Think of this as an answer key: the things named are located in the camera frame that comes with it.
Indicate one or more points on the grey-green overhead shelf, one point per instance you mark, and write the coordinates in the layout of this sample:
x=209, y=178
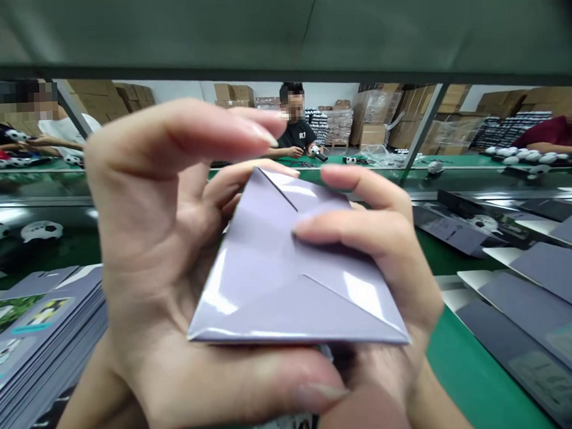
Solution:
x=278, y=30

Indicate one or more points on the open carton with ball toy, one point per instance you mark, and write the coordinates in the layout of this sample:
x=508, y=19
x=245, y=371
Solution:
x=481, y=225

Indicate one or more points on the spread of flat dark cartons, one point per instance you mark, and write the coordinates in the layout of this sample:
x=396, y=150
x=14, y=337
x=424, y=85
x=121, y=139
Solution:
x=531, y=298

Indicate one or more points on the person's right hand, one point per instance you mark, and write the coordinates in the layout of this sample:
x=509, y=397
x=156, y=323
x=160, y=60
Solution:
x=407, y=275

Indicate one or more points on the stack of flat printed cartons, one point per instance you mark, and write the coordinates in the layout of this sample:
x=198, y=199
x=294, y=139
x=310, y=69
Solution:
x=35, y=330

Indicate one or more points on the row of ball toys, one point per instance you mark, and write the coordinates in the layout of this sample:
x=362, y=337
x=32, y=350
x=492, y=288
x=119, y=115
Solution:
x=525, y=156

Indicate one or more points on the glossy purple carton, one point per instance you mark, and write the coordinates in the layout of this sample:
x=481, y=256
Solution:
x=270, y=291

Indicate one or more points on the stack of ball toy trays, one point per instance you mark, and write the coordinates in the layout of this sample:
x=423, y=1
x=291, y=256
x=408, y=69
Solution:
x=505, y=129
x=332, y=127

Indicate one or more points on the stack of cardboard boxes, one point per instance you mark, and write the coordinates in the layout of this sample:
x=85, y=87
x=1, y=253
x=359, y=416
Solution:
x=105, y=99
x=233, y=96
x=419, y=114

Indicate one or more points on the person's left hand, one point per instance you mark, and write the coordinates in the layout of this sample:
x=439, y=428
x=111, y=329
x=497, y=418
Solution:
x=140, y=240

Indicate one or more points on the pile of ball toys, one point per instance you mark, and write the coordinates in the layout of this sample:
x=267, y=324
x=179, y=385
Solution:
x=9, y=162

